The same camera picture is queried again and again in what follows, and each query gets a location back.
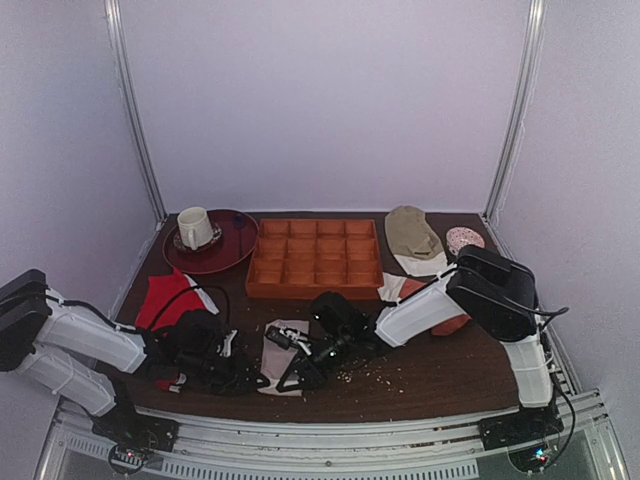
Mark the right aluminium frame post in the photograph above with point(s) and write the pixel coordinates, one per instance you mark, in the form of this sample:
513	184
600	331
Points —
524	90

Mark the pink patterned small bowl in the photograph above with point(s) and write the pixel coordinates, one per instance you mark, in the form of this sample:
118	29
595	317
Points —
459	237

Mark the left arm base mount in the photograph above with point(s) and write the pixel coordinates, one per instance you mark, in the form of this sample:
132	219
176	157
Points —
136	438

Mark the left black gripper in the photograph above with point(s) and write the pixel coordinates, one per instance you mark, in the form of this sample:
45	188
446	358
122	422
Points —
232	368

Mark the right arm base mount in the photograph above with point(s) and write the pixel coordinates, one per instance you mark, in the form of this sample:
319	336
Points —
532	437

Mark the dark saucer plate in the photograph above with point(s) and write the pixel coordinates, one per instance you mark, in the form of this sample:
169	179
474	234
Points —
217	235

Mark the mauve underwear white waistband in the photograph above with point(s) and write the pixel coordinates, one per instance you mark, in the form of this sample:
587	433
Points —
276	359

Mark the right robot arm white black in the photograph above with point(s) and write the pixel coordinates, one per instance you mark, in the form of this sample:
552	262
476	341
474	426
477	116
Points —
495	292

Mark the orange underwear white waistband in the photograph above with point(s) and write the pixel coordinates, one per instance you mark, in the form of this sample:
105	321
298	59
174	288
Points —
397	288

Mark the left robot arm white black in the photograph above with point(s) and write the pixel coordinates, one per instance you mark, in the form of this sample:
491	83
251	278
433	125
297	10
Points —
42	332

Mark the left aluminium frame post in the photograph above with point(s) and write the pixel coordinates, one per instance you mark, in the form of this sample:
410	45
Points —
118	44

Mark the cream ceramic mug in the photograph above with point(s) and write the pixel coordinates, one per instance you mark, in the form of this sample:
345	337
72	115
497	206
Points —
195	227

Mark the orange wooden compartment tray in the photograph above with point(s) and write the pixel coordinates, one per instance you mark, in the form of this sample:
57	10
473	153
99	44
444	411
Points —
299	259

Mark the red underwear white trim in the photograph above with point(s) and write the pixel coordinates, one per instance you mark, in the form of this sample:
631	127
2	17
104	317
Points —
181	320

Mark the aluminium frame post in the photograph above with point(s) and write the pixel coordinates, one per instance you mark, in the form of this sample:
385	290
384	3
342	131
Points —
524	90
118	44

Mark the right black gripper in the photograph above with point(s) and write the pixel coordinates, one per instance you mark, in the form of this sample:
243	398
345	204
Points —
310	364

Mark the dark red bowl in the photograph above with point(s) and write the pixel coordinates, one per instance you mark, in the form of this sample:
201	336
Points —
239	234

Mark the khaki underwear cream waistband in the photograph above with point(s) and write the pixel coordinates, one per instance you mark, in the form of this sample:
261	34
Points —
413	242

